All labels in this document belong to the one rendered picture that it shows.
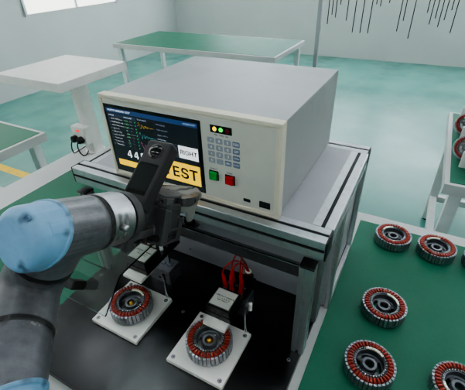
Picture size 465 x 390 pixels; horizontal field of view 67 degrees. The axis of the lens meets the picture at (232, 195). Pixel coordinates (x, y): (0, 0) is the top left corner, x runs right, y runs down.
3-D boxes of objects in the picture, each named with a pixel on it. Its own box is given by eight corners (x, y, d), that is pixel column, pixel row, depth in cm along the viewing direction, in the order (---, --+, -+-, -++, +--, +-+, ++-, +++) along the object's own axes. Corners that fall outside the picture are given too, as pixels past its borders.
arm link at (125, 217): (77, 188, 47) (123, 203, 44) (104, 185, 51) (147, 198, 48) (73, 240, 49) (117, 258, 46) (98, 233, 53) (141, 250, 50)
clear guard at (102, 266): (105, 317, 66) (97, 295, 63) (22, 275, 76) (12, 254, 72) (199, 220, 90) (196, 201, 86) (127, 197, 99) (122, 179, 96)
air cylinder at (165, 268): (171, 285, 103) (168, 272, 99) (150, 277, 106) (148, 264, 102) (181, 274, 106) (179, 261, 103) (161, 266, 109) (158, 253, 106)
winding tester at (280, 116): (278, 220, 71) (283, 124, 60) (116, 173, 89) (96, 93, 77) (329, 143, 99) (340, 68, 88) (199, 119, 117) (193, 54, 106)
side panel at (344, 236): (327, 309, 97) (345, 215, 79) (316, 304, 98) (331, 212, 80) (350, 247, 117) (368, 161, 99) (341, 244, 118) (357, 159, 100)
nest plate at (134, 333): (136, 345, 87) (135, 342, 86) (92, 322, 93) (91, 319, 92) (172, 301, 98) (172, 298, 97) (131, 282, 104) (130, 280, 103)
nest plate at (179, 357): (221, 391, 77) (221, 388, 76) (166, 361, 83) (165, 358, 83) (251, 336, 88) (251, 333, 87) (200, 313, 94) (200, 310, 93)
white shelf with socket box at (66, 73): (90, 191, 150) (57, 83, 125) (33, 172, 165) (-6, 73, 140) (144, 156, 176) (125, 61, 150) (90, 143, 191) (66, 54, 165)
